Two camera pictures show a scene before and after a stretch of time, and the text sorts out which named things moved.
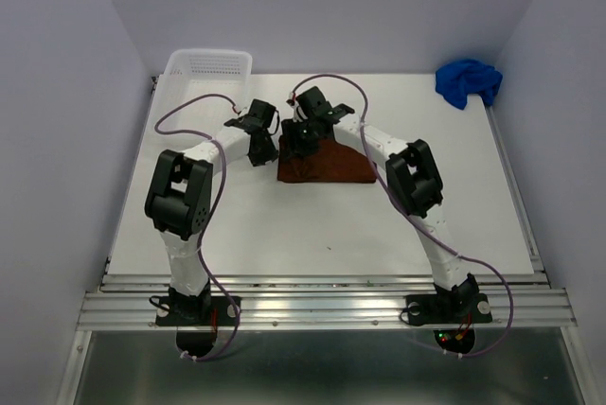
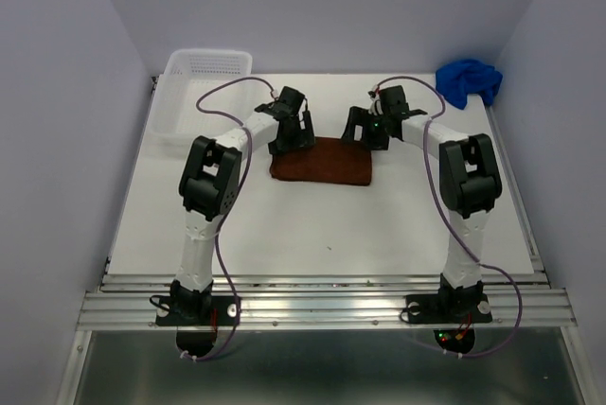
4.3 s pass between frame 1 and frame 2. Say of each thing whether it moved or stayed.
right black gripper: moved
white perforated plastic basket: stayed
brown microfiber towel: stayed
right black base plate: stayed
